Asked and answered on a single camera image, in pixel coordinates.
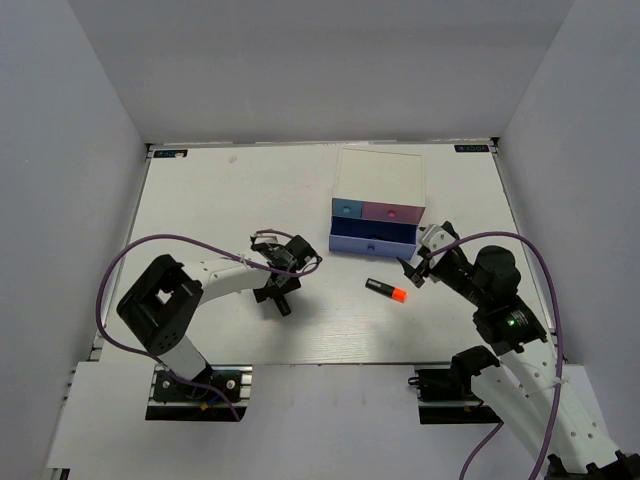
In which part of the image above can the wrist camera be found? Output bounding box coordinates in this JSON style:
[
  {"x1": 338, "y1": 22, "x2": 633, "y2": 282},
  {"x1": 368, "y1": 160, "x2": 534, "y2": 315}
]
[
  {"x1": 250, "y1": 229, "x2": 292, "y2": 253},
  {"x1": 417, "y1": 224, "x2": 455, "y2": 258}
]

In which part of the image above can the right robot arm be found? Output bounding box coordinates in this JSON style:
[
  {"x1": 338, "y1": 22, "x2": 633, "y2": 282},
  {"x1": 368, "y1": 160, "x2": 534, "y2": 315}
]
[{"x1": 402, "y1": 223, "x2": 639, "y2": 479}]

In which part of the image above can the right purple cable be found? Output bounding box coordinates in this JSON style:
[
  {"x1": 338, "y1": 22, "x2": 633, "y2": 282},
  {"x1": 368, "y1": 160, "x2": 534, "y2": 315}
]
[{"x1": 424, "y1": 230, "x2": 565, "y2": 480}]

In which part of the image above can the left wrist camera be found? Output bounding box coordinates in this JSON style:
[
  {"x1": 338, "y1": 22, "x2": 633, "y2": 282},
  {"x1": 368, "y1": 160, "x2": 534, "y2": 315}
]
[{"x1": 250, "y1": 229, "x2": 292, "y2": 253}]

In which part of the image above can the blue small drawer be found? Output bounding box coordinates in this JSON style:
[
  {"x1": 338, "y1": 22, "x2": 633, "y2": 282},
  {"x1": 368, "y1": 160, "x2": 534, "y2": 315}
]
[{"x1": 332, "y1": 198, "x2": 363, "y2": 219}]

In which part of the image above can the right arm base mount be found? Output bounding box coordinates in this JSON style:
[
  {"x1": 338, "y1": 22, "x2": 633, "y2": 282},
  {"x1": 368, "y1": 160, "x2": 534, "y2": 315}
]
[{"x1": 407, "y1": 367, "x2": 499, "y2": 425}]

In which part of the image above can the white drawer cabinet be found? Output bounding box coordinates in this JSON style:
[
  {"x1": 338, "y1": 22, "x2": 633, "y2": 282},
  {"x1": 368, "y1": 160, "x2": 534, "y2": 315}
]
[{"x1": 332, "y1": 148, "x2": 426, "y2": 208}]

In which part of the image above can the pink drawer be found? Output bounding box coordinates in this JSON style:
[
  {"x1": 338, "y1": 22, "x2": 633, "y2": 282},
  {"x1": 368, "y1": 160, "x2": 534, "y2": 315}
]
[{"x1": 361, "y1": 202, "x2": 425, "y2": 225}]

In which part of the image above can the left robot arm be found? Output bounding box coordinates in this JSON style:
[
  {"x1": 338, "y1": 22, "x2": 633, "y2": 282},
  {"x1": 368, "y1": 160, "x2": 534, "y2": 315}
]
[{"x1": 116, "y1": 231, "x2": 322, "y2": 399}]

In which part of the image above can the pink highlighter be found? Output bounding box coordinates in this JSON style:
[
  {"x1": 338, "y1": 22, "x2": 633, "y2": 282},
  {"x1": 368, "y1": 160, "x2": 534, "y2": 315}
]
[{"x1": 274, "y1": 297, "x2": 291, "y2": 317}]

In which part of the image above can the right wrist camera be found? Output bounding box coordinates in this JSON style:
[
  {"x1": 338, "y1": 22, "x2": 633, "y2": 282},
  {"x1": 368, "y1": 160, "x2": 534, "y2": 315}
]
[{"x1": 417, "y1": 224, "x2": 455, "y2": 258}]

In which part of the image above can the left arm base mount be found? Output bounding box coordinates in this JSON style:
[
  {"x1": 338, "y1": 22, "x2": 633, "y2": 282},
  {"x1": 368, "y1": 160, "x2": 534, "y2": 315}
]
[{"x1": 145, "y1": 366, "x2": 253, "y2": 423}]

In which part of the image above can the green highlighter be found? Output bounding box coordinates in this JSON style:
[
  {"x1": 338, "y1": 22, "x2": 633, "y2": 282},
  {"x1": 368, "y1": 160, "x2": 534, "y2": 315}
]
[{"x1": 364, "y1": 232, "x2": 396, "y2": 242}]

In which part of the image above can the orange highlighter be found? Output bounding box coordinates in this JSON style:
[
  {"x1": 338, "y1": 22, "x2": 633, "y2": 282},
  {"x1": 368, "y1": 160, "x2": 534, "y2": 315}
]
[{"x1": 365, "y1": 278, "x2": 407, "y2": 303}]

